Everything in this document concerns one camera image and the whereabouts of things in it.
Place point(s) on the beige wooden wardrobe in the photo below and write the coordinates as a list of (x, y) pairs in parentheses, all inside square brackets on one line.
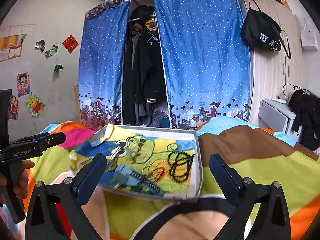
[(273, 72)]

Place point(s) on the green hanging wall ornament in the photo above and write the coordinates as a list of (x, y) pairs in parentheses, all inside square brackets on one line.
[(58, 65)]

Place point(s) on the red diamond paper decoration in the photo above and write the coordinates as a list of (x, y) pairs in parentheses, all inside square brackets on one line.
[(70, 43)]

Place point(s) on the winnie the pooh poster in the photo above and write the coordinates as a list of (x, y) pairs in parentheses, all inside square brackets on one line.
[(34, 105)]

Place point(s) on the black clothes pile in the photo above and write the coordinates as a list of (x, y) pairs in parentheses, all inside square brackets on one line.
[(305, 105)]

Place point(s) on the wall certificates row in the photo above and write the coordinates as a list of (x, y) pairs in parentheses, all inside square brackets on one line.
[(11, 40)]

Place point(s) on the blue dotted wardrobe curtain right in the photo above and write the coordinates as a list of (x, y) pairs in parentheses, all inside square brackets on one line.
[(207, 66)]

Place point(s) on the dark hanging clothes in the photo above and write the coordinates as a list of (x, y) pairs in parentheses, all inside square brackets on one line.
[(144, 93)]

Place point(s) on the grey shallow tray box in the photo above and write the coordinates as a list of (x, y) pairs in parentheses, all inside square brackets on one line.
[(140, 159)]

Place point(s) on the silver wall sticker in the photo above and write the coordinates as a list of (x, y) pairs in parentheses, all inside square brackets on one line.
[(40, 45)]

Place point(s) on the person's left hand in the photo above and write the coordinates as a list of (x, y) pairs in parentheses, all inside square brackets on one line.
[(21, 190)]

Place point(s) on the blue dotted wardrobe curtain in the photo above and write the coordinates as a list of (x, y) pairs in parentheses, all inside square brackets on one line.
[(207, 66), (101, 66)]

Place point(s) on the striped bangle bundle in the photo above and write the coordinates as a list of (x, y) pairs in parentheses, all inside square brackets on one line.
[(120, 150)]

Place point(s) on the grey claw hair clip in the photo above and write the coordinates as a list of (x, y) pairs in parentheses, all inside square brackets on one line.
[(84, 162)]

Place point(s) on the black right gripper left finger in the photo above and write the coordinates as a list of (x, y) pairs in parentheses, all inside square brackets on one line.
[(43, 221)]

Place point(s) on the black tote bag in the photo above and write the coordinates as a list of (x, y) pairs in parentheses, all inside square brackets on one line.
[(261, 31)]

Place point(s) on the green wall sticker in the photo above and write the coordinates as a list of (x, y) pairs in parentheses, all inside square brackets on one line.
[(51, 52)]

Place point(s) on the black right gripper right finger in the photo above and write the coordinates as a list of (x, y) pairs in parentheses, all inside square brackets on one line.
[(272, 220)]

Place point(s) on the colourful cartoon bed sheet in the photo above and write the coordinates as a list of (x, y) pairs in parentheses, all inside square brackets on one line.
[(190, 204)]

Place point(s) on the anime character poster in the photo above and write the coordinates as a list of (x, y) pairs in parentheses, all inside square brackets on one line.
[(23, 84)]

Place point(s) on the cartoon couple poster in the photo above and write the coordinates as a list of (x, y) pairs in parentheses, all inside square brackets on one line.
[(13, 110)]

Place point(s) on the blue dotted wardrobe curtain left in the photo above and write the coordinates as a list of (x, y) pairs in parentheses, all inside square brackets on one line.
[(101, 66)]

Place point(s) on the white small cabinet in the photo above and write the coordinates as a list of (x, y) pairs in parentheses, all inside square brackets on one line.
[(278, 117)]

